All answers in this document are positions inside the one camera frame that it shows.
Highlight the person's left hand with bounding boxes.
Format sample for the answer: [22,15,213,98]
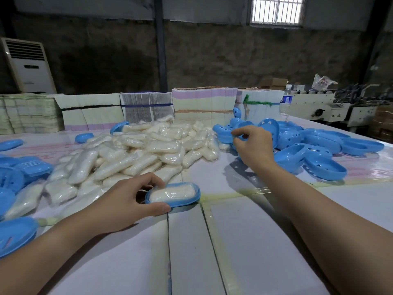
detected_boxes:
[83,172,172,236]

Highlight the person's right hand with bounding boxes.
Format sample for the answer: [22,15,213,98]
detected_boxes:
[230,125,277,174]

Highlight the clear plastic bag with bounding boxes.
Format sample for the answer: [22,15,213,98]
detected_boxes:
[215,186,274,200]

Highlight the pile of blue plastic lids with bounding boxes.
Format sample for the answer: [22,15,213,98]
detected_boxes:
[212,117,385,182]

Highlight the pile of white soaps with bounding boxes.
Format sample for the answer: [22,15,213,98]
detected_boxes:
[5,115,231,220]

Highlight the blue slotted plastic base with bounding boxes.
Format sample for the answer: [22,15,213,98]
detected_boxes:
[145,182,201,209]

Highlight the pile of blue slotted lids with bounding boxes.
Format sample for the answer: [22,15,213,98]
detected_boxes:
[0,139,54,259]

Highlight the person's left forearm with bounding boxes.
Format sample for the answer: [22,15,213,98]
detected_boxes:
[0,211,102,295]

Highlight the person's right forearm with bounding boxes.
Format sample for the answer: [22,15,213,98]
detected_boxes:
[257,159,393,295]

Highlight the white sheet stack, green mark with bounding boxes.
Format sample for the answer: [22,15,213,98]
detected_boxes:
[235,88,285,120]

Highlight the clear water bottle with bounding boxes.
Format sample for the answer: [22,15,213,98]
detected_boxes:
[280,84,293,120]

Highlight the brown cardboard box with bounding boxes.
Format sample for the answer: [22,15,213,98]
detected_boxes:
[259,77,289,91]

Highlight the white workshop machine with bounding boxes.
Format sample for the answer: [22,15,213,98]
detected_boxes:
[290,86,393,132]

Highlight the white carton stack, pink stripe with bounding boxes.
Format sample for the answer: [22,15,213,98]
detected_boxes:
[172,86,239,120]

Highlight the white plastic bag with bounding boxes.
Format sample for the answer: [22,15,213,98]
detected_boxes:
[312,73,338,91]

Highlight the row of stacked flat cartons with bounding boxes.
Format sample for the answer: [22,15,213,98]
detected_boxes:
[54,93,125,132]

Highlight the silver sheet bundle, blue band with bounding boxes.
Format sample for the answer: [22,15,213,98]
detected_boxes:
[120,91,175,123]

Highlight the stacks of brown carton boxes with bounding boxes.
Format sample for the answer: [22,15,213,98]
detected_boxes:
[368,104,393,142]

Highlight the stack of greenish paper sheets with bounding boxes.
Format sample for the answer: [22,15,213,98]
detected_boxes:
[0,93,65,135]

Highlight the barred window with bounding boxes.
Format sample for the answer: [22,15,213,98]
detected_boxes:
[249,0,307,27]

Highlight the dark metal pillar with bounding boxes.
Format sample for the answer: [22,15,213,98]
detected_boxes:
[359,0,391,86]
[153,0,169,93]

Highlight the white standing air conditioner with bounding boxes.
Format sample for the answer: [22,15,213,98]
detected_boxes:
[0,37,58,95]

